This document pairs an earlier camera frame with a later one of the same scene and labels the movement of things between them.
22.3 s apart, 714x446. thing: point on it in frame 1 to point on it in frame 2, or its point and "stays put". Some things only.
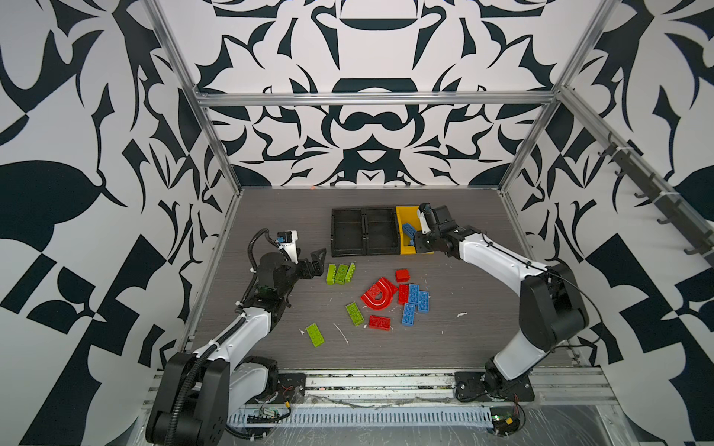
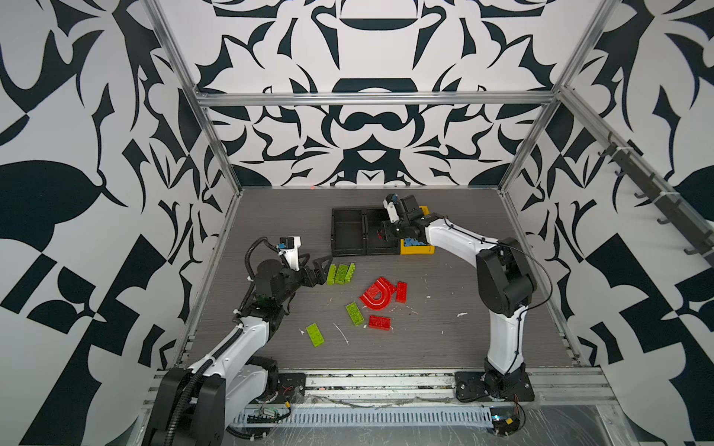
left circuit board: [266, 415] stays put
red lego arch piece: [379, 295] stays put
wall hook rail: [701, 239] stays put
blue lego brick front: [408, 314] to [408, 242]
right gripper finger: [428, 214] to [410, 203]
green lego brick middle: [354, 313] stays put
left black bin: [348, 238] stays put
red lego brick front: [379, 322] stays put
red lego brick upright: [403, 295] stays put
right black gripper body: [434, 238] to [400, 228]
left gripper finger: [318, 258] to [318, 262]
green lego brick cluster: [340, 274] stays put
